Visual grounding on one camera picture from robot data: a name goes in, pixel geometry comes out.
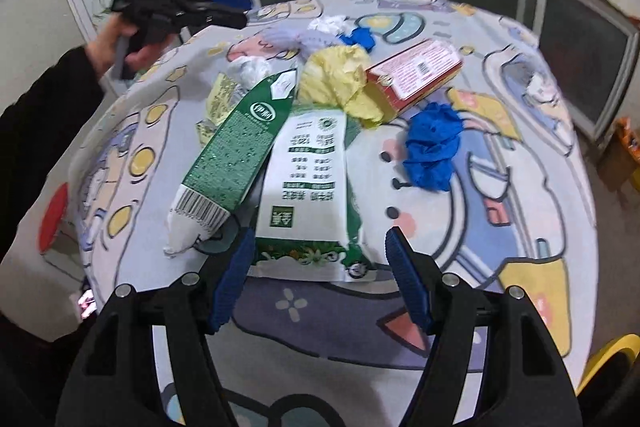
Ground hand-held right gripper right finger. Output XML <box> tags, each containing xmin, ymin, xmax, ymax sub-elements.
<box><xmin>384</xmin><ymin>226</ymin><xmax>583</xmax><ymax>427</ymax></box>

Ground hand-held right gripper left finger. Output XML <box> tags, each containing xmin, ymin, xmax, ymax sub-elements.
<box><xmin>55</xmin><ymin>227</ymin><xmax>258</xmax><ymax>427</ymax></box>

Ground white tissue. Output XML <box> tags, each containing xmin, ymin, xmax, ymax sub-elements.
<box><xmin>307</xmin><ymin>16</ymin><xmax>353</xmax><ymax>38</ymax></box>

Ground white green milk carton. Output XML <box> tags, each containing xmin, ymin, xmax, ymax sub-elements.
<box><xmin>252</xmin><ymin>104</ymin><xmax>376</xmax><ymax>283</ymax></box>

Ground small blue glove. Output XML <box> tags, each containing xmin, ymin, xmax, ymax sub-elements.
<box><xmin>337</xmin><ymin>27</ymin><xmax>376</xmax><ymax>54</ymax></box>

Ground person's left forearm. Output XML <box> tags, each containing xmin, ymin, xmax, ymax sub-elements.
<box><xmin>0</xmin><ymin>47</ymin><xmax>121</xmax><ymax>258</ymax></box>

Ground person's left hand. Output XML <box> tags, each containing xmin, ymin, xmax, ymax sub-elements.
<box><xmin>85</xmin><ymin>14</ymin><xmax>173</xmax><ymax>78</ymax></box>

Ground lavender crumpled wrapper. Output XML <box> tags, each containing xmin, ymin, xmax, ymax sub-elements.
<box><xmin>262</xmin><ymin>27</ymin><xmax>341</xmax><ymax>58</ymax></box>

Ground yellow green snack packet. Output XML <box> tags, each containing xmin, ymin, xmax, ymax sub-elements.
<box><xmin>197</xmin><ymin>74</ymin><xmax>248</xmax><ymax>145</ymax></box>

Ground cartoon printed tablecloth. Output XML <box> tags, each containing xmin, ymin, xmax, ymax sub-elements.
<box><xmin>67</xmin><ymin>0</ymin><xmax>601</xmax><ymax>427</ymax></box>

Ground yellow crumpled glove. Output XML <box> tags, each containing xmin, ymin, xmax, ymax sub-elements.
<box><xmin>297</xmin><ymin>44</ymin><xmax>396</xmax><ymax>130</ymax></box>

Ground large blue crumpled glove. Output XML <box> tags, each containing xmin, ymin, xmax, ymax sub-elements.
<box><xmin>402</xmin><ymin>103</ymin><xmax>463</xmax><ymax>192</ymax></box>

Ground red stool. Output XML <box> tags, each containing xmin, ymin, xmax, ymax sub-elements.
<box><xmin>39</xmin><ymin>182</ymin><xmax>71</xmax><ymax>255</ymax></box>

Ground red cardboard box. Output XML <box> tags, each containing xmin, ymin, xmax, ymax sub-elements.
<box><xmin>365</xmin><ymin>38</ymin><xmax>463</xmax><ymax>115</ymax></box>

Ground yellow chair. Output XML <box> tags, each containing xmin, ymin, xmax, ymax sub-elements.
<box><xmin>575</xmin><ymin>332</ymin><xmax>640</xmax><ymax>403</ymax></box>

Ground orange cardboard box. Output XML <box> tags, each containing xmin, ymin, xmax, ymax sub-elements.
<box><xmin>597</xmin><ymin>117</ymin><xmax>640</xmax><ymax>190</ymax></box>

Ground glass door counter cabinet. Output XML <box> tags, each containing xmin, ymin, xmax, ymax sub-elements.
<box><xmin>190</xmin><ymin>0</ymin><xmax>640</xmax><ymax>142</ymax></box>

